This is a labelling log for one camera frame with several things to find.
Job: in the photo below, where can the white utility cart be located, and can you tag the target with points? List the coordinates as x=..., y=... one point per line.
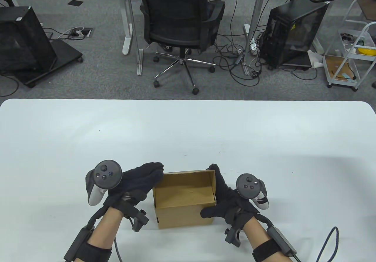
x=342, y=82

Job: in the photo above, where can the floor outlet box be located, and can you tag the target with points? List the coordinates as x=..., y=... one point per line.
x=85, y=32

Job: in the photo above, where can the white power strip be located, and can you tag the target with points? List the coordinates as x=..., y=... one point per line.
x=252, y=47

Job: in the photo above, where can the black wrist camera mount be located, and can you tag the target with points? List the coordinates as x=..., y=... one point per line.
x=233, y=235
x=138, y=219

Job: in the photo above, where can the grey forearm sensor box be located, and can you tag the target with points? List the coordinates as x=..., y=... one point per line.
x=282, y=240
x=77, y=244

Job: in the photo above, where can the brown cardboard mailer box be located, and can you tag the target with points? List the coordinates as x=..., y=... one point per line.
x=182, y=212

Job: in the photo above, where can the brown wooden board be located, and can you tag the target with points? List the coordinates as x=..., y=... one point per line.
x=368, y=6

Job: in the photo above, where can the black floor plate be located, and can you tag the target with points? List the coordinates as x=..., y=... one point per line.
x=75, y=2

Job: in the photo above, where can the white crumpled paper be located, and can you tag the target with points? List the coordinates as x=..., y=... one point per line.
x=315, y=59

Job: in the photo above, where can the yellow object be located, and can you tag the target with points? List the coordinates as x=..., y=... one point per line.
x=367, y=51

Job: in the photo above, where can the white desk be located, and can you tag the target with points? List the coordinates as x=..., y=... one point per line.
x=126, y=43

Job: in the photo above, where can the black glass computer tower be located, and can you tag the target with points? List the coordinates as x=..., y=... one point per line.
x=293, y=32

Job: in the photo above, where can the person's left hand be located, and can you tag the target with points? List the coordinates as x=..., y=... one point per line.
x=138, y=182

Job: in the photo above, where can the black rolling platform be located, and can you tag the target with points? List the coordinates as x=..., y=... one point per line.
x=64, y=53

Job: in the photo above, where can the person's right hand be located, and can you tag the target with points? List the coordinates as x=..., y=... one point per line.
x=232, y=206

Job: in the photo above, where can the person's left forearm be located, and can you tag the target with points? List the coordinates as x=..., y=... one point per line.
x=102, y=229

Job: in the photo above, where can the black mesh office chair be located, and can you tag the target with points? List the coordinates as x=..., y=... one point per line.
x=176, y=9

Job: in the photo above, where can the grey white handheld controller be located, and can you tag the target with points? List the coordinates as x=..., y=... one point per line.
x=249, y=184
x=105, y=172

